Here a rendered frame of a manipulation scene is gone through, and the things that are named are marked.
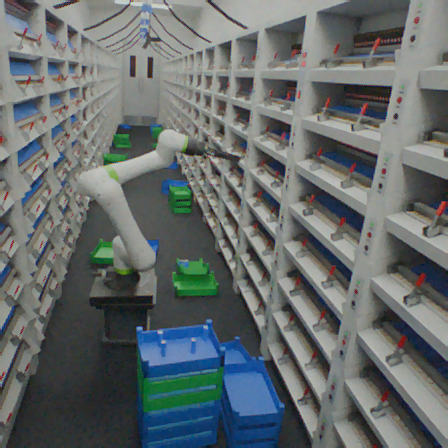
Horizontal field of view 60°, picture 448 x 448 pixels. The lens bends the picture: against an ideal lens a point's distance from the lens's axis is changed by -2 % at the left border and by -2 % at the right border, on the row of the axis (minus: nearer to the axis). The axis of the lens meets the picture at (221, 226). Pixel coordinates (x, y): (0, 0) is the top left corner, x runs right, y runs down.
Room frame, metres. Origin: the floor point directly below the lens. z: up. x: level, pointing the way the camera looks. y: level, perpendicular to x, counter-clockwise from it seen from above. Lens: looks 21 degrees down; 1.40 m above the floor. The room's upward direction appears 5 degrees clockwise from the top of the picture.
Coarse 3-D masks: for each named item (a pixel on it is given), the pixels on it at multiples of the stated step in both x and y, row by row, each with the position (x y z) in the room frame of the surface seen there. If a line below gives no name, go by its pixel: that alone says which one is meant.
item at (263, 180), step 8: (256, 160) 2.42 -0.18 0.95; (264, 160) 2.44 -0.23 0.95; (272, 160) 2.45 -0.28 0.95; (256, 168) 2.41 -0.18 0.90; (256, 176) 2.26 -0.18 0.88; (264, 176) 2.22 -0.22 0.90; (272, 176) 2.18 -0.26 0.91; (264, 184) 2.11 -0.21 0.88; (280, 184) 2.03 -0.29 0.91; (272, 192) 1.97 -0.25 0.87; (280, 192) 1.91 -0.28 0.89; (280, 200) 1.86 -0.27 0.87
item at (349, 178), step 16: (320, 144) 1.76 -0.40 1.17; (336, 144) 1.74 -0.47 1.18; (304, 160) 1.74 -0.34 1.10; (320, 160) 1.65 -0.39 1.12; (336, 160) 1.59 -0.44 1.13; (352, 160) 1.54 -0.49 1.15; (304, 176) 1.65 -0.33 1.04; (320, 176) 1.49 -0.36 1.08; (336, 176) 1.45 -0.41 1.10; (352, 176) 1.38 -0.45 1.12; (368, 176) 1.33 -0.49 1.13; (336, 192) 1.35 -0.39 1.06; (352, 192) 1.27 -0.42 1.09; (368, 192) 1.14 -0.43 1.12
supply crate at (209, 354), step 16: (208, 320) 1.36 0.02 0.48; (144, 336) 1.28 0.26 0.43; (176, 336) 1.32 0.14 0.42; (192, 336) 1.34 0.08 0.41; (208, 336) 1.35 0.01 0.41; (144, 352) 1.22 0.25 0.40; (160, 352) 1.23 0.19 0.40; (176, 352) 1.24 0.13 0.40; (208, 352) 1.26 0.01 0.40; (224, 352) 1.18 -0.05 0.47; (144, 368) 1.09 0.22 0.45; (160, 368) 1.10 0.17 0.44; (176, 368) 1.12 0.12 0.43; (192, 368) 1.14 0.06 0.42; (208, 368) 1.16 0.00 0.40
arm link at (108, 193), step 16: (96, 176) 1.70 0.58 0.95; (96, 192) 1.60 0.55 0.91; (112, 192) 1.60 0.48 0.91; (112, 208) 1.62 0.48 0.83; (128, 208) 1.68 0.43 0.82; (128, 224) 1.67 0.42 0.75; (128, 240) 1.68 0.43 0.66; (144, 240) 1.74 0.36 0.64; (128, 256) 1.73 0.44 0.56; (144, 256) 1.71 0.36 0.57
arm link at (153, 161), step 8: (152, 152) 2.02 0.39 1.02; (128, 160) 1.92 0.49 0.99; (136, 160) 1.93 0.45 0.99; (144, 160) 1.95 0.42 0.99; (152, 160) 1.97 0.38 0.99; (160, 160) 2.00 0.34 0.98; (168, 160) 2.02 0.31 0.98; (120, 168) 1.84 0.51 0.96; (128, 168) 1.87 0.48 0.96; (136, 168) 1.90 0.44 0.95; (144, 168) 1.93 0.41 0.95; (152, 168) 1.97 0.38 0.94; (160, 168) 2.01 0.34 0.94; (120, 176) 1.82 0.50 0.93; (128, 176) 1.86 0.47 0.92; (136, 176) 1.92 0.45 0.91; (120, 184) 1.85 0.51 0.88
